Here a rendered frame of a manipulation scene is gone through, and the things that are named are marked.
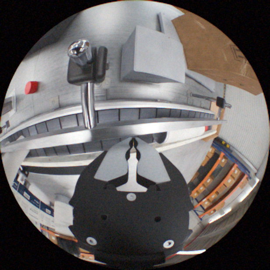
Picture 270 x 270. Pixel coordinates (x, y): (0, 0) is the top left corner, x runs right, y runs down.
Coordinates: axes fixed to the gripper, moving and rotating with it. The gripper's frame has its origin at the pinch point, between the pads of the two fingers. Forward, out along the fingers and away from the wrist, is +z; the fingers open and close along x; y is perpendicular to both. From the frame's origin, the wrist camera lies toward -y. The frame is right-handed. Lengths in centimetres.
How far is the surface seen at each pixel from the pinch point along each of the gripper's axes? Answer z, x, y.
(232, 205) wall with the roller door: -90, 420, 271
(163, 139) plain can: 2.2, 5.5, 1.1
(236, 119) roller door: 137, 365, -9
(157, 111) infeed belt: 6.4, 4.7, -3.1
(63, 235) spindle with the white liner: -23.7, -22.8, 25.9
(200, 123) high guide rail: 0.1, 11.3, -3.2
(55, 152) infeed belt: -1.7, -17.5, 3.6
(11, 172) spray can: -14.6, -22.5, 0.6
